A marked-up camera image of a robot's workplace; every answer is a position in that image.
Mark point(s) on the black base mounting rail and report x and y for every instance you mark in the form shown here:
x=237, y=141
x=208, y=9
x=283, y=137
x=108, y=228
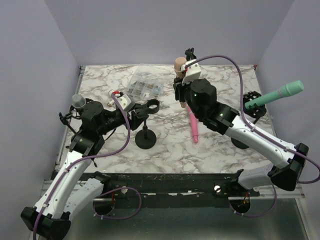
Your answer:
x=167, y=190

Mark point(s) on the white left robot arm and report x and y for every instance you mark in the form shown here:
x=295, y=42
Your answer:
x=53, y=213

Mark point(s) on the beige microphone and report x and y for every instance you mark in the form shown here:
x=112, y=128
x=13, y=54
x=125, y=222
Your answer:
x=177, y=68

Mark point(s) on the clear plastic parts box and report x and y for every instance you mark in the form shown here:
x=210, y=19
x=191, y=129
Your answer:
x=147, y=82

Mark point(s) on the teal microphone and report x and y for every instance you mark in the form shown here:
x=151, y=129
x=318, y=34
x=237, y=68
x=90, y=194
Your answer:
x=288, y=90

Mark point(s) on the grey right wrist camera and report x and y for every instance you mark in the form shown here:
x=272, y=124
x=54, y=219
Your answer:
x=191, y=70

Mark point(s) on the black desk mic stand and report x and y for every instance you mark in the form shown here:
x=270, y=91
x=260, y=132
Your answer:
x=189, y=54
x=145, y=139

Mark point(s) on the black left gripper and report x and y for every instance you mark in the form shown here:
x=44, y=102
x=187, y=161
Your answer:
x=135, y=121

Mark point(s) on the black right shock mount stand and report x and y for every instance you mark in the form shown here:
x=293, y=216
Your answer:
x=255, y=111

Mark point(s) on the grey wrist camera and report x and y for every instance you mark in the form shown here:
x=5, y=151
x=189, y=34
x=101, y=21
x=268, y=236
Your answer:
x=126, y=102
x=191, y=70

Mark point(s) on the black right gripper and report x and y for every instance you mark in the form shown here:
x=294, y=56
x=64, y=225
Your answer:
x=179, y=89

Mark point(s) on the pink microphone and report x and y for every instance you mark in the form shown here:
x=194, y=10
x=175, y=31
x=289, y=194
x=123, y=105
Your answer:
x=193, y=126

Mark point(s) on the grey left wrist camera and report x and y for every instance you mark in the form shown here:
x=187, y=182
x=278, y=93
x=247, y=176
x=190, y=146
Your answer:
x=126, y=102

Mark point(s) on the small white cylinder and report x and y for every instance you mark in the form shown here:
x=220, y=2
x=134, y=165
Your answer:
x=111, y=93

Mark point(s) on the silver condenser microphone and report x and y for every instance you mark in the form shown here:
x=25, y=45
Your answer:
x=78, y=102

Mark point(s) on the black shock mount stand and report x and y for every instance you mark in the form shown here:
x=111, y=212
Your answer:
x=72, y=114
x=255, y=111

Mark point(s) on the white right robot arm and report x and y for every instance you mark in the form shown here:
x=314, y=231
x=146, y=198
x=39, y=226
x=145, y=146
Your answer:
x=287, y=160

